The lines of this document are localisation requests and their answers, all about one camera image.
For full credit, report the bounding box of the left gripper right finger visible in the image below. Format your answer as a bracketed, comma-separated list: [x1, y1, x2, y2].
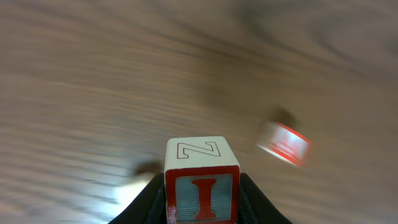
[238, 173, 292, 224]

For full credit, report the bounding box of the red letter I block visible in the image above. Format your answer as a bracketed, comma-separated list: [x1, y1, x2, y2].
[164, 136, 241, 224]

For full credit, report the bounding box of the red letter A block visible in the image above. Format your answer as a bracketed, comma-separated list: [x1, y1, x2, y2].
[256, 123, 311, 167]

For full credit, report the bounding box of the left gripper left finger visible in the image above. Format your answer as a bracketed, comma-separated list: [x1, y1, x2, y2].
[109, 173, 167, 224]

